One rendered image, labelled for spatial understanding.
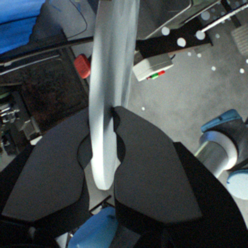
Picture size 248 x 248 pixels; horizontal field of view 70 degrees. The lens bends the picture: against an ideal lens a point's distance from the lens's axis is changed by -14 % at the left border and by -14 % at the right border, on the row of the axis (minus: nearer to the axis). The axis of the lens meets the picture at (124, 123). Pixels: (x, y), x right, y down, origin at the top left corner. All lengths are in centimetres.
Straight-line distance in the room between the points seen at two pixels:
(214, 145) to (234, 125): 9
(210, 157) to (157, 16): 31
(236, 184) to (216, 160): 14
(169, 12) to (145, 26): 6
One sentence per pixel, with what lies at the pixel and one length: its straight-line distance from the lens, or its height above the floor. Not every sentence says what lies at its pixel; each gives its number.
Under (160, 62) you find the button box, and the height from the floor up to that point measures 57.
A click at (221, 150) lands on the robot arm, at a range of 48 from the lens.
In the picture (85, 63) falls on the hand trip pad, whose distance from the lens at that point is 62.
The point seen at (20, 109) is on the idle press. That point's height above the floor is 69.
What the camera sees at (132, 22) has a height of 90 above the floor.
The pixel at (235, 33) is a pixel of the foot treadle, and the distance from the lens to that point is 97.
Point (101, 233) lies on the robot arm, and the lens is 31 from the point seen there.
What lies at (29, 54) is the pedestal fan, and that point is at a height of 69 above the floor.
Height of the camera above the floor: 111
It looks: 38 degrees down
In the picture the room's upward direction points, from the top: 120 degrees counter-clockwise
